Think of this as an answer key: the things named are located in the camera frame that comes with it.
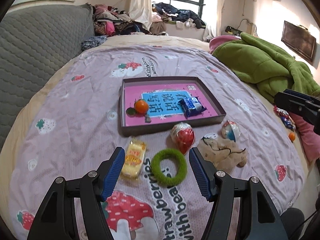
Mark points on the blue wrapped candy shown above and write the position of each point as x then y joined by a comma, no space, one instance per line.
288,123

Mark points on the green fleece blanket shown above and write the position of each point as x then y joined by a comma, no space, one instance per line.
262,62

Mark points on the small orange fruit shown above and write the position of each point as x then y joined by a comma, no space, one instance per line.
291,136

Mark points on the red egg toy in wrapper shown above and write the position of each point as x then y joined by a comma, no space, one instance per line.
183,137

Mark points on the small dark green round object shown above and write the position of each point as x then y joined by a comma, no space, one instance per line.
130,112

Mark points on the red wrapped candy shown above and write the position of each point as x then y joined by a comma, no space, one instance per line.
280,111

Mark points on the green hair scrunchie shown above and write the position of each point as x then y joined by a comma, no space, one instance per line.
156,172

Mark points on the strawberry printed blanket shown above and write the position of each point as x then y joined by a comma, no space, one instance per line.
82,120

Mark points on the white curtain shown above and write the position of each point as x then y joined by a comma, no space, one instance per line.
216,7
140,2

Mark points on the shallow box with pink bottom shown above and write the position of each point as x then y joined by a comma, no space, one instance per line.
135,92

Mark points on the dark clothes heap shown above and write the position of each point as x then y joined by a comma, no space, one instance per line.
180,13

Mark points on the pink cloth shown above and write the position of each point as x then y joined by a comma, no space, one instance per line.
222,42

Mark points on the tangerine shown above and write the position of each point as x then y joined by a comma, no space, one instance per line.
140,106

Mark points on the dark patterned cloth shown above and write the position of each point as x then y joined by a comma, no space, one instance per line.
93,43

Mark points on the pile of clothes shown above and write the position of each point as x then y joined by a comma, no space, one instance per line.
112,22

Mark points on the wall-mounted television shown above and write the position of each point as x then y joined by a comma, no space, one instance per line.
298,41

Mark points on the beige plush toy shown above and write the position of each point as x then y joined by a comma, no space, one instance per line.
222,152

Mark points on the yellow rice cracker packet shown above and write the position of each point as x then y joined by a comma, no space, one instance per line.
133,158

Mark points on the small grey object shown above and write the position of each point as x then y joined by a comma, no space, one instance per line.
147,118

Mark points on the bed with beige sheet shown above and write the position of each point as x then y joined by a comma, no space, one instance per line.
150,40

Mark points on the grey quilted headboard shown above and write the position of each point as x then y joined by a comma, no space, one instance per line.
37,55

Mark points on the blue snack packet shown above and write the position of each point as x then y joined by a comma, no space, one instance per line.
191,106

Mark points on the dark green box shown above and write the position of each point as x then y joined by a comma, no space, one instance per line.
232,29

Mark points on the pink pillow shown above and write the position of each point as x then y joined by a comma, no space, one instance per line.
308,140

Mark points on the person's dark clothing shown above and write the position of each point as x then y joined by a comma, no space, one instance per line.
292,225

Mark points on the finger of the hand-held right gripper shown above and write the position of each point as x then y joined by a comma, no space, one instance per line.
297,107
300,95

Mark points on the blue and white egg toy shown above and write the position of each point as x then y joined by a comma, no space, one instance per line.
230,131

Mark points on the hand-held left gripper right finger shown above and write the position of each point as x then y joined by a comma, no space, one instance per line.
200,175

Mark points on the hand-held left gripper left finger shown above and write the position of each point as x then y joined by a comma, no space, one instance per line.
115,172

